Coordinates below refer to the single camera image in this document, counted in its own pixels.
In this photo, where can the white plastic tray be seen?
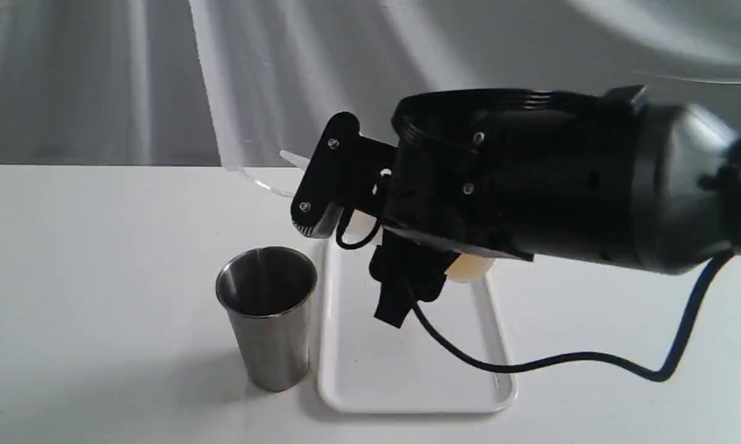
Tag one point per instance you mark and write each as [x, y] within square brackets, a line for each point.
[368, 367]

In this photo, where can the stainless steel cup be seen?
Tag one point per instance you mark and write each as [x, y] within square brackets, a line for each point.
[267, 294]

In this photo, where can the translucent squeeze bottle amber liquid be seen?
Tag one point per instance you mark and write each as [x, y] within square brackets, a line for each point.
[283, 180]

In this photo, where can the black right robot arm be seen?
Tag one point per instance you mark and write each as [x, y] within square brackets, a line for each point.
[686, 191]

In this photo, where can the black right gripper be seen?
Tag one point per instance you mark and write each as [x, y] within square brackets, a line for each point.
[498, 172]

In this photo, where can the grey backdrop cloth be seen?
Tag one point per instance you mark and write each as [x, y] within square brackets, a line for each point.
[232, 83]

